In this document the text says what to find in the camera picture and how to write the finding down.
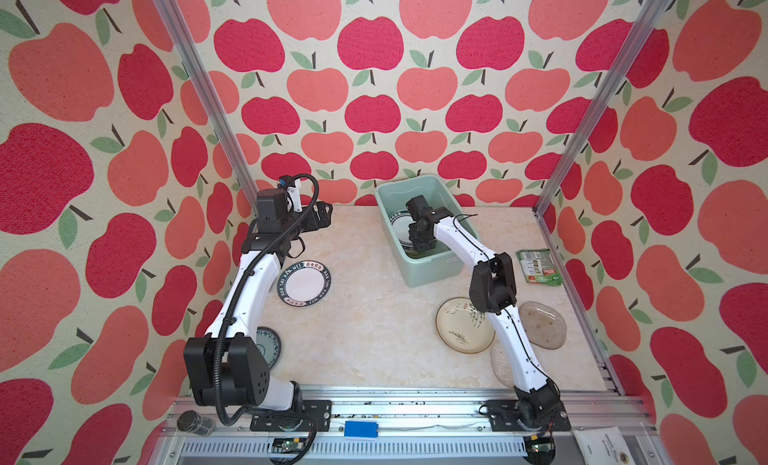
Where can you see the small teal patterned plate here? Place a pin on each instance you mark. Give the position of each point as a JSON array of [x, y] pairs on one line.
[[269, 344]]

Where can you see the blue rectangular box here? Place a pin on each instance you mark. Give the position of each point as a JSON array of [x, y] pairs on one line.
[[361, 430]]

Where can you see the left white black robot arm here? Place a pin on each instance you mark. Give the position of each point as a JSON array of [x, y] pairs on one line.
[[224, 366]]

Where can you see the clear textured glass plate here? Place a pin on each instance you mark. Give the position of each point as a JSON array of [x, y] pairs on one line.
[[501, 366]]

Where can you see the left aluminium frame post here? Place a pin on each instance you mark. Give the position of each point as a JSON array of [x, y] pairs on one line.
[[173, 19]]

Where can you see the white paper sheet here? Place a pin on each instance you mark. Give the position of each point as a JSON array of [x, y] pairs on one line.
[[603, 446]]

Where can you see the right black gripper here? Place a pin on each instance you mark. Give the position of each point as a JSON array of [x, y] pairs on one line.
[[416, 245]]

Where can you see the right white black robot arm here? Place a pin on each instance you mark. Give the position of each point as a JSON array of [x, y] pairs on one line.
[[492, 292]]

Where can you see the aluminium front rail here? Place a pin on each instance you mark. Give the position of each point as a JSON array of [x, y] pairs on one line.
[[416, 426]]

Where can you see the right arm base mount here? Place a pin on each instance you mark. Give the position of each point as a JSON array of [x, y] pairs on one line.
[[520, 416]]

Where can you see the mint green plastic bin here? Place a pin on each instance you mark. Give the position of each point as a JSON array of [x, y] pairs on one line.
[[434, 265]]

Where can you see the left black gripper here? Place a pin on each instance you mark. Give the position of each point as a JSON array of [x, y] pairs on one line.
[[324, 218]]

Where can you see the smoky brown glass plate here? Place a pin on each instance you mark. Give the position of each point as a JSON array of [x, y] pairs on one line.
[[544, 326]]

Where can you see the cream plate with bamboo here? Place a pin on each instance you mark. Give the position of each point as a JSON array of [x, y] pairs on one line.
[[462, 327]]

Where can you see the right aluminium frame post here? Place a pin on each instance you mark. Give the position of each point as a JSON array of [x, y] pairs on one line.
[[641, 30]]

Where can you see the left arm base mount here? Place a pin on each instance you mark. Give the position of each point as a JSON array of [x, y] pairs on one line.
[[314, 414]]

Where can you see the aluminium frame post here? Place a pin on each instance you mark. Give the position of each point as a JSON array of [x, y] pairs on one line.
[[641, 30], [173, 19]]

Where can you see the large green rimmed white plate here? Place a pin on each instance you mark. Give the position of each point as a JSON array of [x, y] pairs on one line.
[[400, 222]]

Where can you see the green snack packet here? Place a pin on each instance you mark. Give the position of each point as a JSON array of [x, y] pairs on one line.
[[538, 267]]

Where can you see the green circuit board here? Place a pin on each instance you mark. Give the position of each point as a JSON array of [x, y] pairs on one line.
[[287, 446]]

